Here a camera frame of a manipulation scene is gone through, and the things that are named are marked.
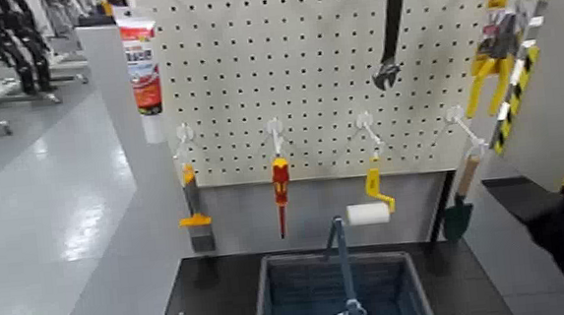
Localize white paint roller yellow handle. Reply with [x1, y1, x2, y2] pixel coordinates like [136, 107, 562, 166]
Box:
[342, 165, 399, 228]

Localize blue grey plastic crate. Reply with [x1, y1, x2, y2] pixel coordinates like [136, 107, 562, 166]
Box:
[244, 238, 438, 315]

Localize green trowel wooden handle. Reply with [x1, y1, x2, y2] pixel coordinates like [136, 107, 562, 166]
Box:
[434, 154, 489, 245]

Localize white pegboard hook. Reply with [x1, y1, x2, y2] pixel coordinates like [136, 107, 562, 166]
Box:
[173, 122, 199, 165]
[354, 109, 387, 163]
[265, 116, 287, 159]
[444, 102, 490, 158]

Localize yellow pliers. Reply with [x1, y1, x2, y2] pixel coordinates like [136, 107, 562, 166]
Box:
[455, 0, 541, 121]

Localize blue crate carrying handle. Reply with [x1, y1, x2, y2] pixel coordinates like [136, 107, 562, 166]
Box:
[321, 216, 361, 315]

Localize red yellow screwdriver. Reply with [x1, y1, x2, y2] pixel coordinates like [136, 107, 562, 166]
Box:
[270, 156, 297, 241]

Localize grey scraper with yellow handle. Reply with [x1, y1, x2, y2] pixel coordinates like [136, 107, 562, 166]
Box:
[173, 160, 218, 255]

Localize red white sealant tube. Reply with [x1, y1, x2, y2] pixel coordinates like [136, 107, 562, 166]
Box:
[111, 2, 168, 147]

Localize black humanoid robot on stand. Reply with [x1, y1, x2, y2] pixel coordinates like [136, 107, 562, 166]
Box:
[0, 0, 57, 99]

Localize beige perforated pegboard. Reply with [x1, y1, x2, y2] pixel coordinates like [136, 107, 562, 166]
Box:
[134, 0, 535, 200]

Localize black adjustable wrench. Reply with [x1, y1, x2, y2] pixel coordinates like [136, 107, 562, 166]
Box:
[364, 0, 414, 93]

